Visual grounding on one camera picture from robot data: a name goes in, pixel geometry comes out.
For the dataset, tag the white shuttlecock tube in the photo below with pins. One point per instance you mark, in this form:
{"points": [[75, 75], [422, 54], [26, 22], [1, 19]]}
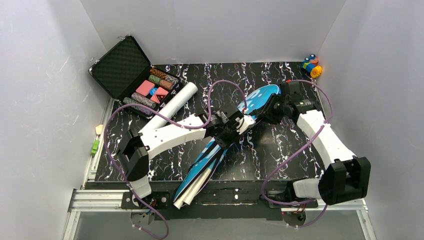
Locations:
{"points": [[172, 107]]}

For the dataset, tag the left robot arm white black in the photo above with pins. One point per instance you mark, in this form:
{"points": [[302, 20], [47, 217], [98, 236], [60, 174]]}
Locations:
{"points": [[137, 148]]}

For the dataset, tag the green clip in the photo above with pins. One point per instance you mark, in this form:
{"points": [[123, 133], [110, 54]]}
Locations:
{"points": [[95, 147]]}

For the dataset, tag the blue racket bag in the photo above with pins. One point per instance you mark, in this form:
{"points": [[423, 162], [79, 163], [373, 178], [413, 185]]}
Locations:
{"points": [[212, 155]]}

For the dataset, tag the poker chip roll front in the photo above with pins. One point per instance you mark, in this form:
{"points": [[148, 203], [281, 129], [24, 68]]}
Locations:
{"points": [[140, 107]]}

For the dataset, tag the poker chip roll purple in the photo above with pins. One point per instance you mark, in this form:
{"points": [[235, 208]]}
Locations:
{"points": [[143, 100]]}

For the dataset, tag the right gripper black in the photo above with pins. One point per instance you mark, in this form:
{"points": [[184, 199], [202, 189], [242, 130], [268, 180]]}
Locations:
{"points": [[272, 108]]}

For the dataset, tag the poker chip roll green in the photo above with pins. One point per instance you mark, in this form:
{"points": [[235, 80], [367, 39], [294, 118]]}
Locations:
{"points": [[161, 82]]}

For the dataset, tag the poker chip roll brown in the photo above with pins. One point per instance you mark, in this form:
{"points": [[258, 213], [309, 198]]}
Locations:
{"points": [[162, 75]]}

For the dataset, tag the black aluminium case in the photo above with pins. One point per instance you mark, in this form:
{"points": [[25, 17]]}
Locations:
{"points": [[123, 69]]}

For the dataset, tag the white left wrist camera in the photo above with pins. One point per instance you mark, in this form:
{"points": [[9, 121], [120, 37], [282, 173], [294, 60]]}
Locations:
{"points": [[245, 124]]}

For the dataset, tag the red card box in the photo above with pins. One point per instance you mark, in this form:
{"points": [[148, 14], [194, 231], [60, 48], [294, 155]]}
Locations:
{"points": [[158, 94]]}

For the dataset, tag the black base beam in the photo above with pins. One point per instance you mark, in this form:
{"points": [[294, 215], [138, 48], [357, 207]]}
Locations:
{"points": [[218, 200]]}

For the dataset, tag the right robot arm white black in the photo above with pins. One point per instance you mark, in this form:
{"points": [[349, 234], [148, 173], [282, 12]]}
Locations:
{"points": [[346, 176]]}

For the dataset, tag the wooden block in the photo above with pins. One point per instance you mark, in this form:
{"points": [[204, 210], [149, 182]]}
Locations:
{"points": [[99, 129]]}

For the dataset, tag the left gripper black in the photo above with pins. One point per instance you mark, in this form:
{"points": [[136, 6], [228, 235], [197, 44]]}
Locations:
{"points": [[230, 120]]}

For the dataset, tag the blue badminton racket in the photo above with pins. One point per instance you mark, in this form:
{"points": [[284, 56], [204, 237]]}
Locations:
{"points": [[196, 186], [178, 203]]}

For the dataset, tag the pink card box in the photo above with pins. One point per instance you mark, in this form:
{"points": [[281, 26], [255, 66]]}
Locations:
{"points": [[146, 88]]}

